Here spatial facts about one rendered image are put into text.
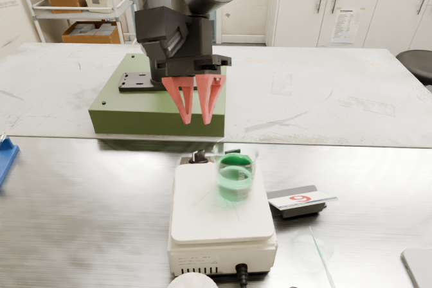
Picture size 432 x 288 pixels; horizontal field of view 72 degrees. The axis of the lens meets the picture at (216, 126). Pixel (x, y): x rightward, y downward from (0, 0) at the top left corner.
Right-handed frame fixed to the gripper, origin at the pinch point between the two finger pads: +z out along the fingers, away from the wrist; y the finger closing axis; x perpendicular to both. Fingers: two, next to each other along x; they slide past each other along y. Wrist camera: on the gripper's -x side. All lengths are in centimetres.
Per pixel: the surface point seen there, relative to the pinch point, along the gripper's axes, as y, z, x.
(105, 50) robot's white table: -50, -18, 33
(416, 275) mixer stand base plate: 29.7, 20.1, 1.4
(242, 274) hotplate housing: 10.4, 17.5, -9.9
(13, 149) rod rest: -36.4, 5.3, -6.4
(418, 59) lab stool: 52, -14, 139
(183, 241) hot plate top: 5.1, 12.2, -14.0
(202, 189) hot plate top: 4.3, 8.5, -7.6
